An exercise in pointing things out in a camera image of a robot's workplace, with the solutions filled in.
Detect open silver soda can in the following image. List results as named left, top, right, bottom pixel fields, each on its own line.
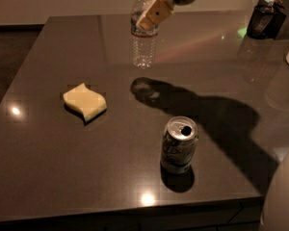
left=160, top=116, right=198, bottom=174

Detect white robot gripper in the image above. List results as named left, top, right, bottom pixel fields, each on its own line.
left=136, top=0, right=196, bottom=31

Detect yellow wavy sponge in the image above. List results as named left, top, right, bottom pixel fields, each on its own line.
left=63, top=84, right=107, bottom=122

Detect clear plastic water bottle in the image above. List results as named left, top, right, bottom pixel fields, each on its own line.
left=131, top=0, right=158, bottom=69

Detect black container with utensil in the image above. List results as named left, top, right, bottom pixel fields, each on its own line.
left=247, top=0, right=286, bottom=39

